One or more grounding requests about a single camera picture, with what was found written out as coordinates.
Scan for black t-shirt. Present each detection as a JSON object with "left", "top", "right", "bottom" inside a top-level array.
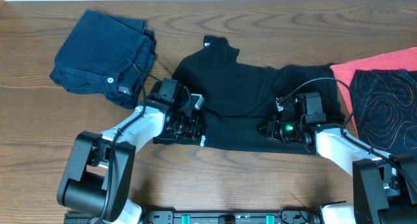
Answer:
[{"left": 153, "top": 35, "right": 345, "bottom": 154}]

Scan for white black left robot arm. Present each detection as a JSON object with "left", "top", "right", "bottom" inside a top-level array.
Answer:
[{"left": 57, "top": 94, "right": 203, "bottom": 223}]

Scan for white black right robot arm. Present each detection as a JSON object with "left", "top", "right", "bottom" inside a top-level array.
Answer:
[{"left": 257, "top": 116, "right": 416, "bottom": 223}]

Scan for black swirl patterned garment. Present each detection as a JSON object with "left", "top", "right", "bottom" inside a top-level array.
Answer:
[{"left": 350, "top": 70, "right": 416, "bottom": 156}]

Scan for folded navy blue shorts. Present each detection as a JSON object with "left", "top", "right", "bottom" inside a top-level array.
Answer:
[{"left": 50, "top": 10, "right": 156, "bottom": 109}]

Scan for red cloth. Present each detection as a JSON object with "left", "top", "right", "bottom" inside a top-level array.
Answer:
[{"left": 330, "top": 47, "right": 416, "bottom": 133}]

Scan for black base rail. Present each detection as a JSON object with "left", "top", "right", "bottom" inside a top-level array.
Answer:
[{"left": 63, "top": 210, "right": 323, "bottom": 224}]

